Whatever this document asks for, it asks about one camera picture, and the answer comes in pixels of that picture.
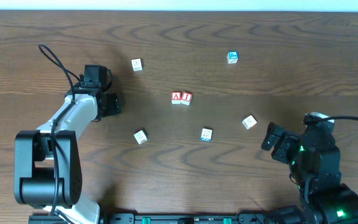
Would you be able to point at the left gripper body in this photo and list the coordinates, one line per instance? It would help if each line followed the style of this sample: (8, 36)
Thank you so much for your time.
(112, 104)

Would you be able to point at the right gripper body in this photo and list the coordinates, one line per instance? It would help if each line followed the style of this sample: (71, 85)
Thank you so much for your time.
(281, 144)

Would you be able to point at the red letter A block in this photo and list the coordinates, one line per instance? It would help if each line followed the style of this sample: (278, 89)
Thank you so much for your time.
(176, 97)

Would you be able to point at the red letter I block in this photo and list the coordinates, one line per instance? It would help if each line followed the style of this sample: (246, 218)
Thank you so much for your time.
(186, 98)

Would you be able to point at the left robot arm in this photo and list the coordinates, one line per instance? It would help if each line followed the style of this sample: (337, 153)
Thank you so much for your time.
(47, 169)

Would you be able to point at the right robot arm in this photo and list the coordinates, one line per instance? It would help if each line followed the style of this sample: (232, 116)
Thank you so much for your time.
(338, 204)

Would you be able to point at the white block right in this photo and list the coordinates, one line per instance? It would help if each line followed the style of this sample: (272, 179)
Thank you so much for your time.
(249, 122)

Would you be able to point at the white block green B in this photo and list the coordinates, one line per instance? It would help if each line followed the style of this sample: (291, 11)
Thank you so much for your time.
(141, 136)

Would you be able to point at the white block upper left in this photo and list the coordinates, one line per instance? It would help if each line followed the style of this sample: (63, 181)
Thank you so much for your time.
(136, 64)

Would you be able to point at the white block blue bottom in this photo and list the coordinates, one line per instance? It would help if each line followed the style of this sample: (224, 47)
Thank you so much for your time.
(206, 134)

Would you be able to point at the blue picture block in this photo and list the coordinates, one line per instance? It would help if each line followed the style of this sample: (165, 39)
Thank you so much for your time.
(232, 57)

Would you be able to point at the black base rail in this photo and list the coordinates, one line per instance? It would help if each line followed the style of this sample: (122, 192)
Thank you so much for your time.
(241, 218)

